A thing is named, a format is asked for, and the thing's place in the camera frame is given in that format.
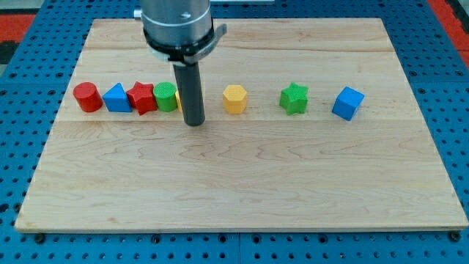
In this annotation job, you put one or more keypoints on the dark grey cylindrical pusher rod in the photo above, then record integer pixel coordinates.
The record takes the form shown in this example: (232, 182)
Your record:
(190, 91)

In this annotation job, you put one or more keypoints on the green cylinder block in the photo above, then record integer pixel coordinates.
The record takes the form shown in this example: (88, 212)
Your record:
(164, 93)

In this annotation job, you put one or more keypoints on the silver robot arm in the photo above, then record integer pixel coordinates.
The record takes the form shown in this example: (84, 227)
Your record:
(182, 32)

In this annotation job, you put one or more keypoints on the red star block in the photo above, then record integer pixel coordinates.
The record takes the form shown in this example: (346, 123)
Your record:
(141, 98)

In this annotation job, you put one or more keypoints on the green star block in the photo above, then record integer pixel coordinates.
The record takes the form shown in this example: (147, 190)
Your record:
(294, 99)

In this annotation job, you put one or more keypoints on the yellow block behind rod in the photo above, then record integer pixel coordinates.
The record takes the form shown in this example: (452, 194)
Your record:
(179, 105)

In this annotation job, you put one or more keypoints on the yellow hexagon block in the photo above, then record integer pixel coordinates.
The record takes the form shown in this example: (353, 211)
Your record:
(234, 99)

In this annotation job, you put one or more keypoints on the blue triangle block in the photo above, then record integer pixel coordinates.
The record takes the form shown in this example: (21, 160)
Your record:
(116, 99)

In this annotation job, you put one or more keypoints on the red cylinder block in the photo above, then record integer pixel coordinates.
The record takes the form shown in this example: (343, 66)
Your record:
(88, 97)

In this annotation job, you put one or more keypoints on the wooden board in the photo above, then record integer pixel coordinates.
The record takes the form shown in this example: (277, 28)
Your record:
(259, 171)

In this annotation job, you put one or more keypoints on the blue cube block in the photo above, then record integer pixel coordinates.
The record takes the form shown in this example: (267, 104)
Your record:
(347, 103)

